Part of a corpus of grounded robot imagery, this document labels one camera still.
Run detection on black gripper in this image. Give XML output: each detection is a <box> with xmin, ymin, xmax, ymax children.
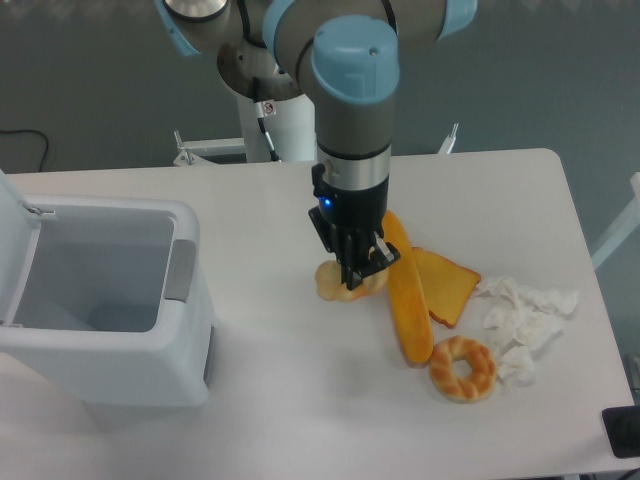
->
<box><xmin>309</xmin><ymin>164</ymin><xmax>401</xmax><ymax>290</ymax></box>

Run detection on round pale bread roll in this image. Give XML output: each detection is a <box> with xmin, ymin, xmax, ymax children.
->
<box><xmin>315</xmin><ymin>260</ymin><xmax>389</xmax><ymax>302</ymax></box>

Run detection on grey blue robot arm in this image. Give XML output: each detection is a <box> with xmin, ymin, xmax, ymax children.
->
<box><xmin>156</xmin><ymin>1</ymin><xmax>477</xmax><ymax>289</ymax></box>

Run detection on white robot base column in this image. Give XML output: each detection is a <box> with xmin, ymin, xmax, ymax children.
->
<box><xmin>217</xmin><ymin>40</ymin><xmax>316</xmax><ymax>163</ymax></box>

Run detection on long orange baguette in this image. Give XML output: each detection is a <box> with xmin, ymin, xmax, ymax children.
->
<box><xmin>382</xmin><ymin>210</ymin><xmax>434</xmax><ymax>366</ymax></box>

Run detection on orange toast slice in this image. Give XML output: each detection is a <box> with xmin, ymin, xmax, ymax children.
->
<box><xmin>412</xmin><ymin>247</ymin><xmax>482</xmax><ymax>329</ymax></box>

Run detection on crumpled white tissue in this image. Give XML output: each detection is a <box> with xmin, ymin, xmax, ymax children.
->
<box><xmin>473</xmin><ymin>276</ymin><xmax>580</xmax><ymax>392</ymax></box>

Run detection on white open bin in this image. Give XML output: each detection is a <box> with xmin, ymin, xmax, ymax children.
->
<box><xmin>1</xmin><ymin>178</ymin><xmax>216</xmax><ymax>408</ymax></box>

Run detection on black device at edge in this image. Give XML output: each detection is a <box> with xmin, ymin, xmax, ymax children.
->
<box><xmin>602</xmin><ymin>405</ymin><xmax>639</xmax><ymax>459</ymax></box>

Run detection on braided ring bread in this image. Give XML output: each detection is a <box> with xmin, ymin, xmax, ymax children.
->
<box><xmin>429</xmin><ymin>335</ymin><xmax>497</xmax><ymax>403</ymax></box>

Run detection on white base frame bracket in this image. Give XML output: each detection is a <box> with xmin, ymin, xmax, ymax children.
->
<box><xmin>173</xmin><ymin>129</ymin><xmax>246</xmax><ymax>167</ymax></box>

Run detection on white metal frame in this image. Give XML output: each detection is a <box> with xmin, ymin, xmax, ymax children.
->
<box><xmin>591</xmin><ymin>172</ymin><xmax>639</xmax><ymax>270</ymax></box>

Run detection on black cable on floor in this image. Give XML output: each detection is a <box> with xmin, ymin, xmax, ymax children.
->
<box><xmin>0</xmin><ymin>129</ymin><xmax>50</xmax><ymax>174</ymax></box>

